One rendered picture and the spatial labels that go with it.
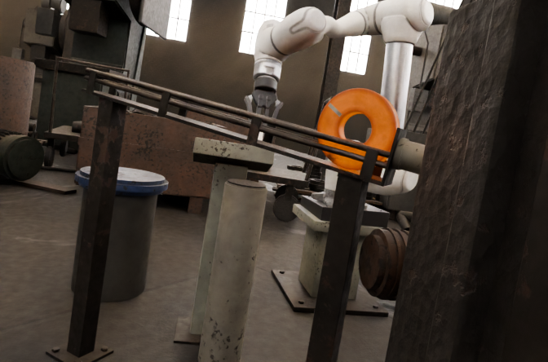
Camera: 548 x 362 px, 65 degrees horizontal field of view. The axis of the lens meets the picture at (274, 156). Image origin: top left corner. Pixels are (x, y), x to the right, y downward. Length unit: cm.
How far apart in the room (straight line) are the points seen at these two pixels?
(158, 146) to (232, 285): 188
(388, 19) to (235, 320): 119
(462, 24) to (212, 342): 101
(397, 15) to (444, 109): 119
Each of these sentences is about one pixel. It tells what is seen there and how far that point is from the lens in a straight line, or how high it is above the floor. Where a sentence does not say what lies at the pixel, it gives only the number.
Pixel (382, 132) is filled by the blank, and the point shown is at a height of 71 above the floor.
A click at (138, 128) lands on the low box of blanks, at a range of 296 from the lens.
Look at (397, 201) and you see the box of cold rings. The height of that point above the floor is 19.
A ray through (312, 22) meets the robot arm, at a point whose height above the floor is 100.
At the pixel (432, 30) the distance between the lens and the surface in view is 665.
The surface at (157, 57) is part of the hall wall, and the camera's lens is 1273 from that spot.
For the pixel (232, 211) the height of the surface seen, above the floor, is 45.
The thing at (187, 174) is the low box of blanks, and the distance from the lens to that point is 299.
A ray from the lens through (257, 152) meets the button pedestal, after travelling 129.
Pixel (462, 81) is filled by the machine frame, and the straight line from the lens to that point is 56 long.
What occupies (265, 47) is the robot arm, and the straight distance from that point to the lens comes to 142.
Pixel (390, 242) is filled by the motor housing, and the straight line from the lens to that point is 80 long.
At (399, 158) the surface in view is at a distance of 80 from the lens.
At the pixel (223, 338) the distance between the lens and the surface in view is 127.
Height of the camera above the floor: 69
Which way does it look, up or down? 4 degrees down
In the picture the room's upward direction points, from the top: 9 degrees clockwise
